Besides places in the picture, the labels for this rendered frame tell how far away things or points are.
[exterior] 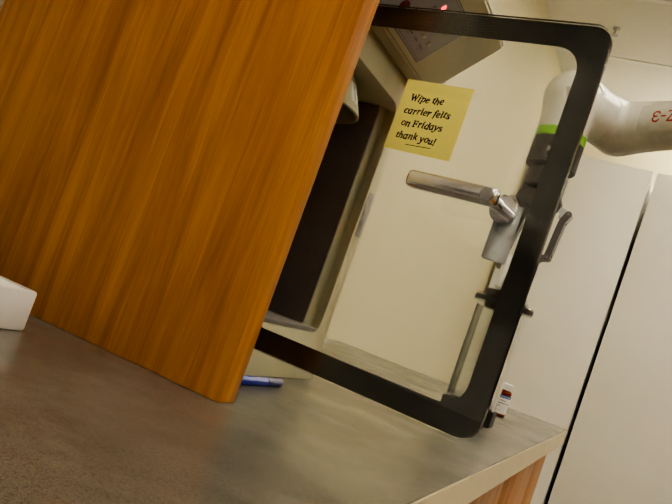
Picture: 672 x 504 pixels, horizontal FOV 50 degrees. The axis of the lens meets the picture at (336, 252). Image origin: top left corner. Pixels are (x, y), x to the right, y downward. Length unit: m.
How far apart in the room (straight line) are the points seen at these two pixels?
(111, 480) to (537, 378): 3.47
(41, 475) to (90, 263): 0.44
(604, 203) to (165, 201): 3.31
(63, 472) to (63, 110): 0.56
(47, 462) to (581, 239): 3.58
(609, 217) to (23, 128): 3.30
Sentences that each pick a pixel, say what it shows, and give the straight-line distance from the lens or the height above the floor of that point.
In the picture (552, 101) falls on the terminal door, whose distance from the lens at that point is 0.70.
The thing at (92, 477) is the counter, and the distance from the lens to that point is 0.42.
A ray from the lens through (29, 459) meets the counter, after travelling 0.42.
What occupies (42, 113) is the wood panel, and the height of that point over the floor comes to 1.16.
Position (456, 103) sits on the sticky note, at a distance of 0.73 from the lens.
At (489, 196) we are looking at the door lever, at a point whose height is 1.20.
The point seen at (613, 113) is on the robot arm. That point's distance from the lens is 1.44.
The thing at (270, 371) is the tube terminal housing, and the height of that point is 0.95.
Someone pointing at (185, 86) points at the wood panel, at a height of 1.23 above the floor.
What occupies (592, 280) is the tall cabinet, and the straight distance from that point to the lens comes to 3.83.
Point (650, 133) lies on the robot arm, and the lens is 1.41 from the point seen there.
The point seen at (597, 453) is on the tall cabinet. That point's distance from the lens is 3.80.
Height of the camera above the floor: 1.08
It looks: 3 degrees up
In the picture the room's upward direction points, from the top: 20 degrees clockwise
